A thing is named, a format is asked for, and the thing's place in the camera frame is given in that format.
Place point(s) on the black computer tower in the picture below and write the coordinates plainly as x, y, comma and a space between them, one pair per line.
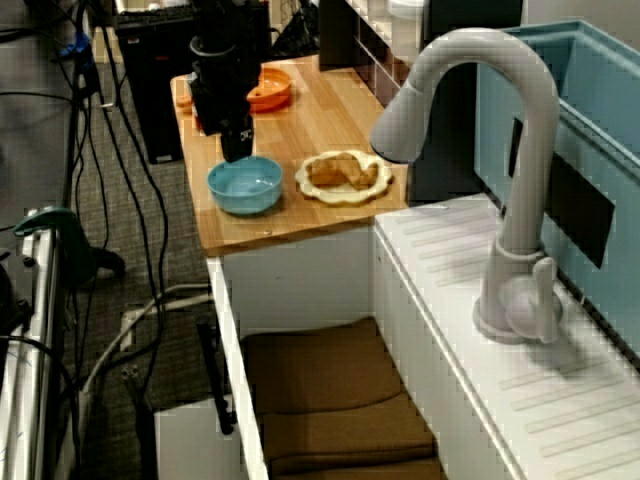
150, 100

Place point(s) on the black rectangular label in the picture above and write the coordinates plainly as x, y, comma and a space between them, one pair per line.
575, 210

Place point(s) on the aluminium frame rail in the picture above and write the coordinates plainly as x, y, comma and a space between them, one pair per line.
40, 325

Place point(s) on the white toy sink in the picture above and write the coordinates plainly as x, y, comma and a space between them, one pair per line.
450, 235

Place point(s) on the wooden countertop board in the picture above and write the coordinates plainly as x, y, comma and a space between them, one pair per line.
300, 225

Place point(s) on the green clamp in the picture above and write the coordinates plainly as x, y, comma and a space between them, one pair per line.
75, 240

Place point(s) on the brown folded cloth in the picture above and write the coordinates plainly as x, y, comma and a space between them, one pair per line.
325, 375

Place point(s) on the brown toy chicken piece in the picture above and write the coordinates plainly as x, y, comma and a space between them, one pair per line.
330, 172

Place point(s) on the grey toy faucet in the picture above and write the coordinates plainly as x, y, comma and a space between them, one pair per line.
530, 150

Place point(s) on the teal dish rack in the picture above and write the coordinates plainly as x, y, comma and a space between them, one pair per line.
600, 100

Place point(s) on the plain white canister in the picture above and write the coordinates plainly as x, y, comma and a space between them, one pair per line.
405, 7

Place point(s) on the cream flower-shaped plate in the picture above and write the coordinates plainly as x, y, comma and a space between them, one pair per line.
340, 197

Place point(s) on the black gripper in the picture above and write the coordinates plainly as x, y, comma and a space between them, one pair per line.
225, 90

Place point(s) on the black upright post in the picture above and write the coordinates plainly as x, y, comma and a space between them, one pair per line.
440, 185

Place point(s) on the silver dishwasher panel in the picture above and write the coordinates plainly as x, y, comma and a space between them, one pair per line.
190, 445

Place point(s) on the light blue bowl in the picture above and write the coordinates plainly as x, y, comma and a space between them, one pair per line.
245, 200

